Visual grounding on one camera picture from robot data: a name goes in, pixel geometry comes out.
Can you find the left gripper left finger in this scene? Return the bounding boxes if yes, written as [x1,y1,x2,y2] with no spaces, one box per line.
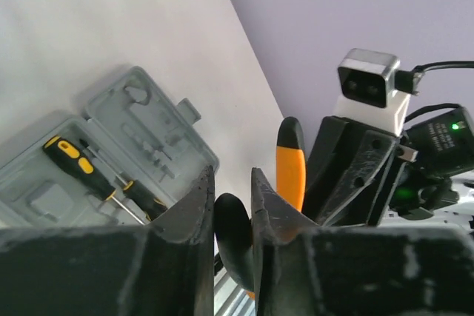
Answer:
[1,167,215,315]

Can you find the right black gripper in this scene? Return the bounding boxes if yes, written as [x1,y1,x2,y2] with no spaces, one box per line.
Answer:
[302,116,459,226]

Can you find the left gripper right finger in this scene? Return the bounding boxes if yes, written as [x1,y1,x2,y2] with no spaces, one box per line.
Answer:
[251,168,473,315]

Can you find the black yellow screwdriver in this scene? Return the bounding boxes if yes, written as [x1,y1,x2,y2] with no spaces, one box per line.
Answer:
[79,138,167,221]
[42,135,145,225]

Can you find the orange handled pliers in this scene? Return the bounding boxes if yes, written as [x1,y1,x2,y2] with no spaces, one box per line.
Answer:
[213,116,307,299]

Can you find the grey plastic tool case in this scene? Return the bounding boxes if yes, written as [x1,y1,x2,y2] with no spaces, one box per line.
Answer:
[1,67,219,228]

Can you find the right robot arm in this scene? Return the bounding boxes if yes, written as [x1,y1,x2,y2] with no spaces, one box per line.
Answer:
[302,103,473,226]

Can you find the aluminium front rail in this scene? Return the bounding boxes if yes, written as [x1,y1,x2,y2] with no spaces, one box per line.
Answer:
[214,254,256,316]

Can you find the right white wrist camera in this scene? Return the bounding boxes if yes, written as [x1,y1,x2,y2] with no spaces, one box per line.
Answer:
[333,48,411,136]

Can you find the right camera black cable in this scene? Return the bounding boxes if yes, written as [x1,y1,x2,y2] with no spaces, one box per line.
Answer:
[395,59,474,124]

